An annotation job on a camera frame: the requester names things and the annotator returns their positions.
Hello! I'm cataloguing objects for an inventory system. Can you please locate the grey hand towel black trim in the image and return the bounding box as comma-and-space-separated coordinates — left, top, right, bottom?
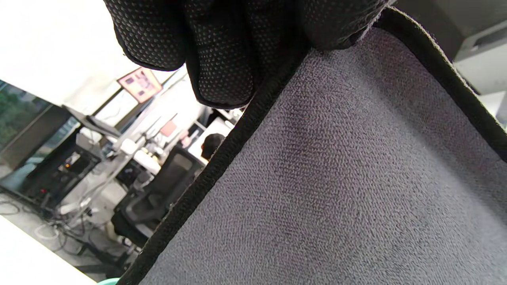
117, 6, 507, 285

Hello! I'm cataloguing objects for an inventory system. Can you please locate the black mesh office chair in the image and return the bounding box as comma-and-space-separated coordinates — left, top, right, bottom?
111, 146, 206, 248

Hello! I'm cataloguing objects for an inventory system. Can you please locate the small pink screen monitor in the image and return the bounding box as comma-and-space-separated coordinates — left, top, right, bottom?
160, 120, 177, 138

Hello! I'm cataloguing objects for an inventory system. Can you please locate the person's left hand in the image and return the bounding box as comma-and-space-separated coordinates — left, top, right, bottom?
103, 0, 393, 109

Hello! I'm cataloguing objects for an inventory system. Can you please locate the large pink screen monitor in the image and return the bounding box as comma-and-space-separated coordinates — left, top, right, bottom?
117, 67, 163, 104

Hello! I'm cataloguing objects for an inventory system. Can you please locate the dark framed glass window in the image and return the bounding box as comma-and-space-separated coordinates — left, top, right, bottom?
0, 80, 52, 151

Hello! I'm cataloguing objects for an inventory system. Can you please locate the black computer tower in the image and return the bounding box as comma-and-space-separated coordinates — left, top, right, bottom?
24, 146, 99, 206

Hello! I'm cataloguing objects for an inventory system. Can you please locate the black monitor stand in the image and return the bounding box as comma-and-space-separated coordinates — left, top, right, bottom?
61, 105, 121, 137

